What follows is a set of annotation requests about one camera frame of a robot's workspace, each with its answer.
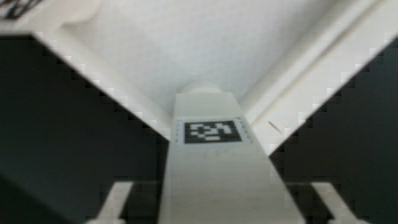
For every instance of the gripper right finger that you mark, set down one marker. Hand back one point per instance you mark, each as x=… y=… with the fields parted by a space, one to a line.
x=343 y=216

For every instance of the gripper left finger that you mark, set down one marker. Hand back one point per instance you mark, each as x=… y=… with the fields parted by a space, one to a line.
x=130 y=204

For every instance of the white desk tabletop tray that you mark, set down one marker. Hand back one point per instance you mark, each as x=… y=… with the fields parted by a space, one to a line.
x=277 y=49

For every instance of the white leg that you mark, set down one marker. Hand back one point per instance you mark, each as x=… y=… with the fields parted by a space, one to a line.
x=222 y=186

